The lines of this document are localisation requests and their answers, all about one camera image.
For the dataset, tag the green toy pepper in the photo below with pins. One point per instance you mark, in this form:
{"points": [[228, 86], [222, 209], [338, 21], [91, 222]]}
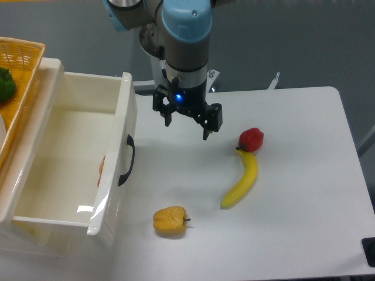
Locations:
{"points": [[8, 86]]}

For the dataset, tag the white drawer cabinet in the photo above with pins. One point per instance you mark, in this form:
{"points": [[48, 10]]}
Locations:
{"points": [[19, 238]]}

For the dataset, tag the red toy pepper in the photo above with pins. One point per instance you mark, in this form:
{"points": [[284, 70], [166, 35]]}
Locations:
{"points": [[250, 140]]}

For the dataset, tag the black corner device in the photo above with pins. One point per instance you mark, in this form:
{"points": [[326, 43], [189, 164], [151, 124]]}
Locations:
{"points": [[369, 250]]}

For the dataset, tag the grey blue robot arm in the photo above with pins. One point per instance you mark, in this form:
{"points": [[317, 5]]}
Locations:
{"points": [[176, 33]]}

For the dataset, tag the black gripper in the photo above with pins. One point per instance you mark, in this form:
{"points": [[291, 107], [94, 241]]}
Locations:
{"points": [[193, 100]]}

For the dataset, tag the yellow woven basket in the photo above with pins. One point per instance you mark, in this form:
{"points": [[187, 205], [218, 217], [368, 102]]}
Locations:
{"points": [[22, 58]]}

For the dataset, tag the yellow toy banana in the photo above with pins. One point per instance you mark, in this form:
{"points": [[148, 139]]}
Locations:
{"points": [[244, 185]]}

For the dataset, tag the white drawer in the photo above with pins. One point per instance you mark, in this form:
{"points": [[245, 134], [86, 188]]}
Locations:
{"points": [[75, 181]]}

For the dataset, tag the yellow toy pepper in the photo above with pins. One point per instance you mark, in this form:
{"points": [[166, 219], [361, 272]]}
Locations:
{"points": [[170, 220]]}

